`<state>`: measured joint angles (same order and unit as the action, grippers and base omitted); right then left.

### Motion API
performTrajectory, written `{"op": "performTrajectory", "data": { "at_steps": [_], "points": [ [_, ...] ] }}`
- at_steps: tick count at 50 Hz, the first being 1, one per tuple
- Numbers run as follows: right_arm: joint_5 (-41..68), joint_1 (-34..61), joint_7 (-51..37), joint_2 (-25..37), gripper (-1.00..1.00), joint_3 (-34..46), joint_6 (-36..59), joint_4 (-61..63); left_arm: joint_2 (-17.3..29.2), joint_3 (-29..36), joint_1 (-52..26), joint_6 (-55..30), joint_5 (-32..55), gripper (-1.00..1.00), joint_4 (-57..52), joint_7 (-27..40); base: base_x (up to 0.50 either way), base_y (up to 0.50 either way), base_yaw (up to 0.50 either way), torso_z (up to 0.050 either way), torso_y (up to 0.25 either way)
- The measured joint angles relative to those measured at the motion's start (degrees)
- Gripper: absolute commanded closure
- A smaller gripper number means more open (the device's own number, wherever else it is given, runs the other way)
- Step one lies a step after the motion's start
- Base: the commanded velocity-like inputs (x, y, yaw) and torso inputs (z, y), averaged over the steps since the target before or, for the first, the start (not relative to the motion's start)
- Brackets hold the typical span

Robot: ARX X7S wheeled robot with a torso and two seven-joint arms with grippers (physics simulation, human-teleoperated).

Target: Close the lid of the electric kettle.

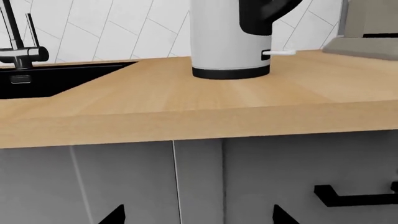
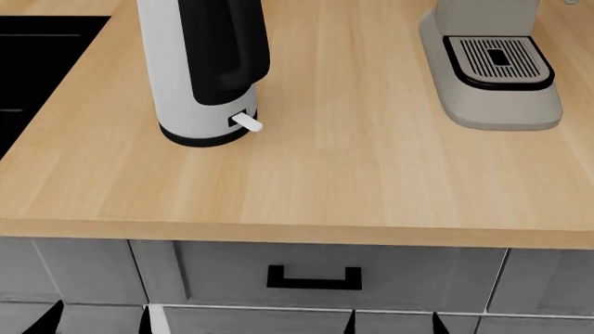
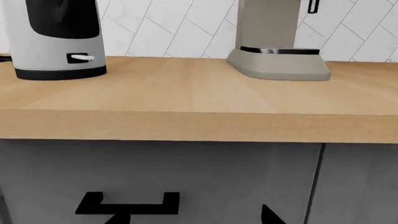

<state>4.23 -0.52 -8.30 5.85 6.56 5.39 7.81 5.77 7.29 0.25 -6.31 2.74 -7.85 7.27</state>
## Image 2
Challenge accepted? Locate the white electric kettle black handle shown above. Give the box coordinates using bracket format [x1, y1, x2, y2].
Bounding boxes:
[136, 0, 272, 137]

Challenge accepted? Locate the black drip tray metal grate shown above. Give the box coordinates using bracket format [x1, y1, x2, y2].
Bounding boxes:
[441, 33, 557, 93]

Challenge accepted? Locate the grey cabinet front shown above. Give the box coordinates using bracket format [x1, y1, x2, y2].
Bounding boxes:
[485, 247, 594, 317]
[0, 236, 150, 306]

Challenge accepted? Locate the grey coffee machine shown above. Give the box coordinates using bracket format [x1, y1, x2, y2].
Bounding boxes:
[418, 0, 565, 133]

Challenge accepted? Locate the black kettle base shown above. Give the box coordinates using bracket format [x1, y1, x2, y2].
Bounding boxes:
[158, 120, 255, 148]

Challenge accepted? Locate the black drawer handle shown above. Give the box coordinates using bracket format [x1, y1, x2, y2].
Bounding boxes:
[265, 264, 363, 291]

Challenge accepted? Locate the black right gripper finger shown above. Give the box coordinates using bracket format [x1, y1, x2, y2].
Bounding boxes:
[342, 309, 358, 334]
[433, 310, 455, 334]

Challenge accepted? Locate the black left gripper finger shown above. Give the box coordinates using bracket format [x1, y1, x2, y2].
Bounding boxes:
[137, 304, 154, 334]
[19, 300, 65, 334]

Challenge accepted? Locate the grey drawer front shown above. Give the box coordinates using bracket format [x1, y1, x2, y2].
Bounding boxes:
[128, 238, 510, 315]

